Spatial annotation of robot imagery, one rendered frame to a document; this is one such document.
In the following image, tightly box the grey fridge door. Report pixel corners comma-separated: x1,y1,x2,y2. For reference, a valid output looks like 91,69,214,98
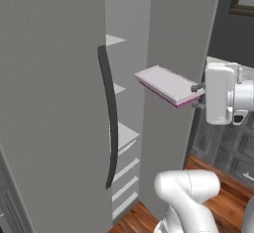
138,0,224,222

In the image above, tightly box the grey panelled cupboard run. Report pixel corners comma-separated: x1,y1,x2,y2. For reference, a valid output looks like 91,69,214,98
190,109,254,189

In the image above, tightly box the pink ice cube tray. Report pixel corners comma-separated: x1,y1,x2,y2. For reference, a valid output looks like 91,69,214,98
134,64,206,109

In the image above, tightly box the grey freezer door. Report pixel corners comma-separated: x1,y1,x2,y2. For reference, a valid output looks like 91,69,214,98
0,0,115,233

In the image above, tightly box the dark curved door handle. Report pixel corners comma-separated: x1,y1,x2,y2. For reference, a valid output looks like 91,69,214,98
96,45,120,190

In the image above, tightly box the grey freezer shelf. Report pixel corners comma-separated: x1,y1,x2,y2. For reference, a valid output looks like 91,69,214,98
111,175,140,203
111,191,140,221
112,157,141,183
117,121,141,152
113,82,127,95
105,34,128,47

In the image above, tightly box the grey fridge body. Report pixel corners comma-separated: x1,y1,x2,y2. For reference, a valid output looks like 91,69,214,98
103,0,154,224

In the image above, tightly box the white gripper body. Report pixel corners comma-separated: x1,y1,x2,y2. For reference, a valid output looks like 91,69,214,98
203,60,238,126

